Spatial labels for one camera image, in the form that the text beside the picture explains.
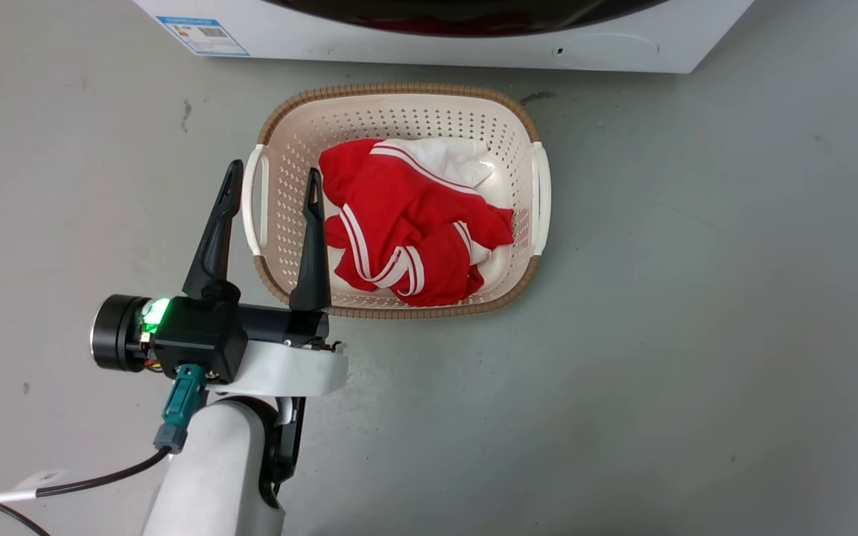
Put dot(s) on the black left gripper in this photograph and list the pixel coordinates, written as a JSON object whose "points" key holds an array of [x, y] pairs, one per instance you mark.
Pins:
{"points": [[202, 339]]}

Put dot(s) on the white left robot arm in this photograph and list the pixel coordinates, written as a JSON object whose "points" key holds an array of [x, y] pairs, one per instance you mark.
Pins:
{"points": [[213, 476]]}

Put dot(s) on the dark glass washing machine door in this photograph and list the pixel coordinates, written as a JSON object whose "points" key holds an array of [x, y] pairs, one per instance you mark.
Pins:
{"points": [[466, 18]]}

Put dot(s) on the white washing machine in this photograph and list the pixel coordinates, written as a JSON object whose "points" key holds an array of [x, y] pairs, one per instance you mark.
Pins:
{"points": [[652, 45]]}

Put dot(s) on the beige perforated laundry basket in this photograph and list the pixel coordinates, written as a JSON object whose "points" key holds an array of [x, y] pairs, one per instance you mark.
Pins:
{"points": [[287, 149]]}

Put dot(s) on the red garment with white stripes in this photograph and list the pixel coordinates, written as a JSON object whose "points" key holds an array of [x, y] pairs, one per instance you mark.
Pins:
{"points": [[399, 216]]}

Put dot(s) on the blue energy label sticker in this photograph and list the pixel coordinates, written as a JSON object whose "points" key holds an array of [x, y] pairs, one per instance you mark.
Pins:
{"points": [[202, 36]]}

